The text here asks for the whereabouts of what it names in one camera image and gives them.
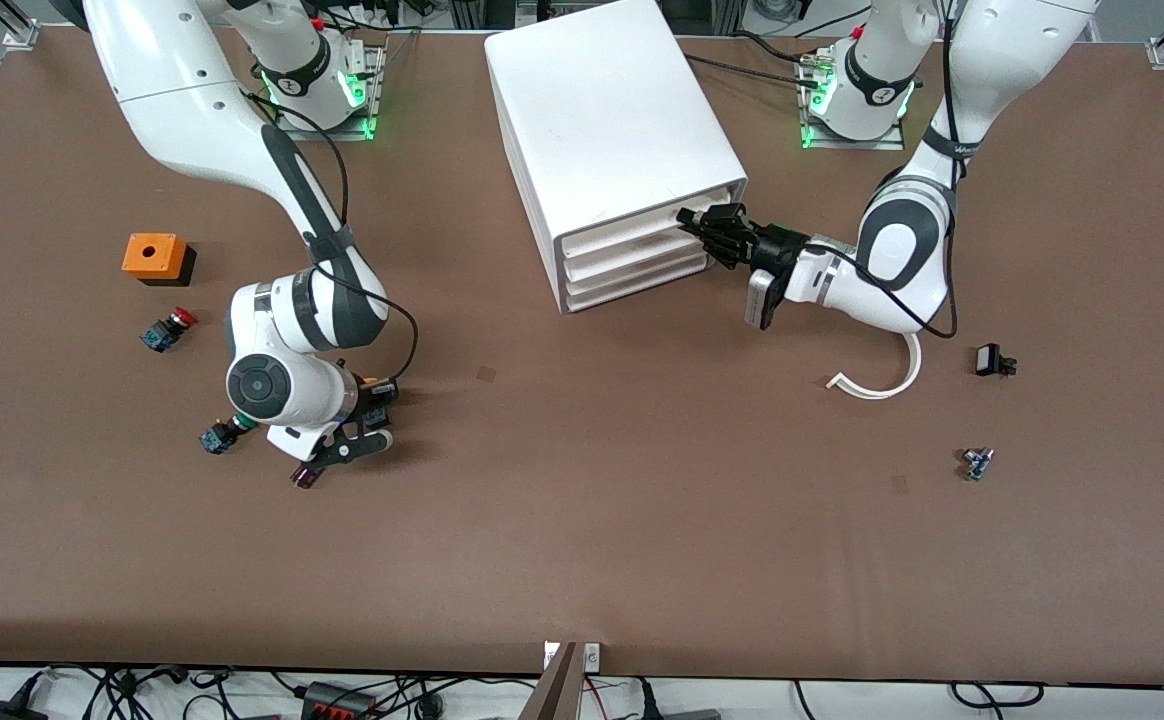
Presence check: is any black red power strip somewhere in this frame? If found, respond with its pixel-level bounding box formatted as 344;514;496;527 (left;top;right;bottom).
300;682;380;720

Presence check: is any small white bracket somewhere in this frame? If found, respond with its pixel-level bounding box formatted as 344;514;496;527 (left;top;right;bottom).
542;641;603;673

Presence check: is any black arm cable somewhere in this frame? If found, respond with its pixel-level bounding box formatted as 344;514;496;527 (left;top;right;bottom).
240;88;421;386
817;0;961;339

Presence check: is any brown wooden post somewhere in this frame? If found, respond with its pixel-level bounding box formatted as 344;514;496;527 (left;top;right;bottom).
519;641;579;720

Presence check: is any white curved plastic strip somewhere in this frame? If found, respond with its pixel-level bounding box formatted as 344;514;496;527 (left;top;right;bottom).
826;332;923;401

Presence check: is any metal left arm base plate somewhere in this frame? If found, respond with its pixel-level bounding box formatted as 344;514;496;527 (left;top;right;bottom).
799;50;908;153

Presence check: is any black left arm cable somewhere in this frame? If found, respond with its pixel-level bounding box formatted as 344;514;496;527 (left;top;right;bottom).
817;0;961;339

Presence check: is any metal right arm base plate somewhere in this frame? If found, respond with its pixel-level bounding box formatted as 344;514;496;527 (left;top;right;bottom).
272;40;389;143

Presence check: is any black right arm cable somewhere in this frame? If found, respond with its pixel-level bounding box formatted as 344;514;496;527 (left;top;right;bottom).
240;88;421;386

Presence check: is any black looped cable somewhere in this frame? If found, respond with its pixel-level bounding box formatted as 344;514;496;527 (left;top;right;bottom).
947;682;1045;711

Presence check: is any red push button switch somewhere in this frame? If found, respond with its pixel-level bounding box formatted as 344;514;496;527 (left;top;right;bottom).
140;307;198;353

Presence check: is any orange button enclosure box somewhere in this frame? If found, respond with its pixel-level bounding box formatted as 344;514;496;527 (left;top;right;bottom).
122;233;196;287

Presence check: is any green push button switch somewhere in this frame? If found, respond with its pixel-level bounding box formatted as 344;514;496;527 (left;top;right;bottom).
200;414;256;456

